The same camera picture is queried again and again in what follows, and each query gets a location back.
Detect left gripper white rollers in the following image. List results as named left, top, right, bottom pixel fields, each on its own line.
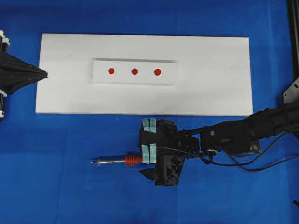
left=0, top=30, right=49, bottom=122

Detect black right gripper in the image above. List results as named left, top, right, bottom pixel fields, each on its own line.
left=139, top=118, right=199, bottom=186

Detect red handled soldering iron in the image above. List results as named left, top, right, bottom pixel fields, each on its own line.
left=90, top=154, right=143, bottom=166

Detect black soldering iron cable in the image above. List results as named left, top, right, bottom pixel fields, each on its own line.
left=156, top=130, right=299, bottom=173

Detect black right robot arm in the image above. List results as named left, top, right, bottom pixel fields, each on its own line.
left=138, top=102, right=299, bottom=186

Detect right red dot mark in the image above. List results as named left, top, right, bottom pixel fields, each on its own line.
left=154, top=69, right=162, bottom=76

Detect middle red dot mark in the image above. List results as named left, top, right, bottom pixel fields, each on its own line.
left=131, top=68, right=138, bottom=75

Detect large white foam board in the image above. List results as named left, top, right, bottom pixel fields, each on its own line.
left=36, top=34, right=253, bottom=116

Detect small white raised plate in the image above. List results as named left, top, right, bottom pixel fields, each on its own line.
left=93, top=60, right=177, bottom=85

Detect black aluminium frame rail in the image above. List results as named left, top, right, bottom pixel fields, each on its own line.
left=286, top=0, right=299, bottom=80

